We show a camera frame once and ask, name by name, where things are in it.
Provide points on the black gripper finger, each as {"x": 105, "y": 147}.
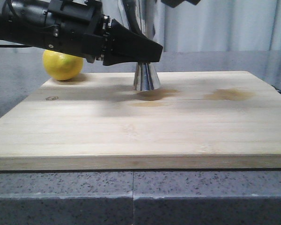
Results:
{"x": 124, "y": 46}

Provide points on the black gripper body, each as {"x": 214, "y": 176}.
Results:
{"x": 175, "y": 3}
{"x": 72, "y": 28}

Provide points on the steel double jigger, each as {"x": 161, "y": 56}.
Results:
{"x": 145, "y": 70}

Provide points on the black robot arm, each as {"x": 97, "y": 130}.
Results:
{"x": 19, "y": 22}

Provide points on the yellow lemon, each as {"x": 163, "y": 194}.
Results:
{"x": 61, "y": 66}

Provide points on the grey curtain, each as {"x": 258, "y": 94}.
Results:
{"x": 211, "y": 25}

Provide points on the light wooden cutting board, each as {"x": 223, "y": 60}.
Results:
{"x": 227, "y": 119}

